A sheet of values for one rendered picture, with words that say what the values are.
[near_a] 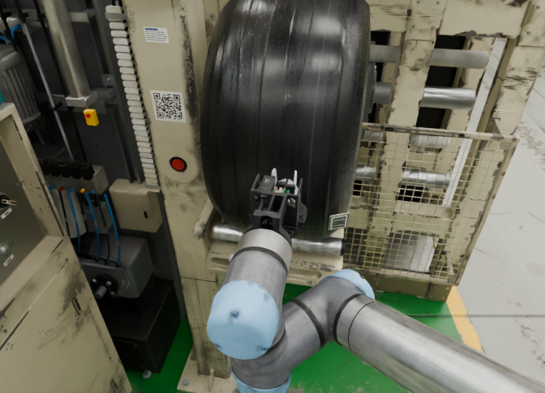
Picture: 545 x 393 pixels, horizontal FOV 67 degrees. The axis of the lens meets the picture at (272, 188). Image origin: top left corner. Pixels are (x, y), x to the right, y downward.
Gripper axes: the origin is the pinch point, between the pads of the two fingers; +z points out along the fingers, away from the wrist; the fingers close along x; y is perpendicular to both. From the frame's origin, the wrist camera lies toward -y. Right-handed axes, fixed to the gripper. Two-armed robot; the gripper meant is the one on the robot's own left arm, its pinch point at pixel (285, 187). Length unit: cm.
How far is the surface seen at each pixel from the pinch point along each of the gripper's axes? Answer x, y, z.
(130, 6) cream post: 35.4, 25.8, 19.0
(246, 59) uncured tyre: 9.2, 20.1, 7.7
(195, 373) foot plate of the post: 37, -115, 35
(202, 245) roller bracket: 21.9, -28.3, 13.5
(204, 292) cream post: 28, -61, 29
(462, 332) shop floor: -74, -111, 75
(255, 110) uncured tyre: 6.6, 12.7, 3.3
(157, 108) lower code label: 33.3, 3.8, 21.4
